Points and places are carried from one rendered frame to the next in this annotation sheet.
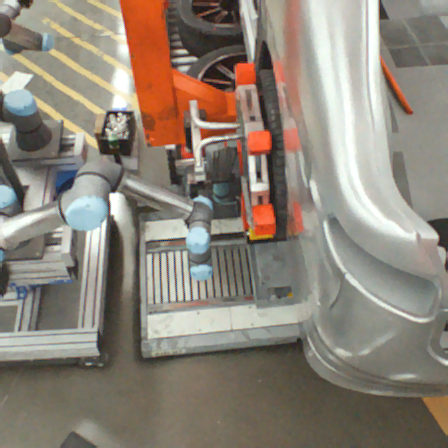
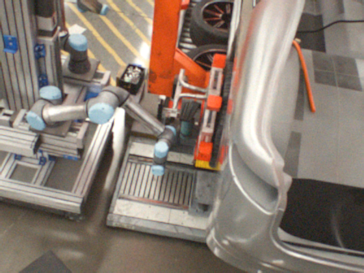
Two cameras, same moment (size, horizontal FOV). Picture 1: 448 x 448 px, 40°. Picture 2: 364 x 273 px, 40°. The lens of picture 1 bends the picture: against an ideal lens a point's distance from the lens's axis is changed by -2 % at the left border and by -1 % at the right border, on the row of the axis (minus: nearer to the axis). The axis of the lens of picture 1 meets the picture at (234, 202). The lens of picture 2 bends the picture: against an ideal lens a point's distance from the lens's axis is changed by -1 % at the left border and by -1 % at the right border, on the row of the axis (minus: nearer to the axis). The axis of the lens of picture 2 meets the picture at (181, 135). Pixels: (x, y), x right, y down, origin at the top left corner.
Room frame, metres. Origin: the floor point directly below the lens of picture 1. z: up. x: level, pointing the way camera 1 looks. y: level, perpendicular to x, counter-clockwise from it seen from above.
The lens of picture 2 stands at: (-0.53, -0.13, 3.01)
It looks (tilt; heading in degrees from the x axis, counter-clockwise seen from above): 47 degrees down; 5
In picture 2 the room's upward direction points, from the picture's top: 9 degrees clockwise
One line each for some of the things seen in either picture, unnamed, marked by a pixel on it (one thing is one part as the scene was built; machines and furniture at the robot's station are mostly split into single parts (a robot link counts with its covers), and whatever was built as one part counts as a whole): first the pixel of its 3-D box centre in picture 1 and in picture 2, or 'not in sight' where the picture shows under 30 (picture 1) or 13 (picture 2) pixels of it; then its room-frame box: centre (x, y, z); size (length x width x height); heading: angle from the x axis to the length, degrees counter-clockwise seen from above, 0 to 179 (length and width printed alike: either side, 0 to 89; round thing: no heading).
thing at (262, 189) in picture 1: (251, 156); (208, 112); (1.68, -0.07, 0.85); 0.54 x 0.07 x 0.54; 4
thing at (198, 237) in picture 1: (199, 241); (161, 150); (1.22, 0.12, 0.95); 0.11 x 0.08 x 0.11; 176
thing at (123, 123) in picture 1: (118, 131); (132, 78); (2.20, 0.55, 0.51); 0.20 x 0.14 x 0.13; 175
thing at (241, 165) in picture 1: (232, 158); (197, 110); (1.68, 0.00, 0.85); 0.21 x 0.14 x 0.14; 94
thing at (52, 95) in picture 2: (1, 207); (50, 99); (1.37, 0.81, 0.98); 0.13 x 0.12 x 0.14; 176
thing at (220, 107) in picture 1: (231, 101); (208, 78); (2.19, -0.01, 0.69); 0.52 x 0.17 x 0.35; 94
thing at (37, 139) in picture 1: (31, 130); (78, 60); (1.87, 0.83, 0.87); 0.15 x 0.15 x 0.10
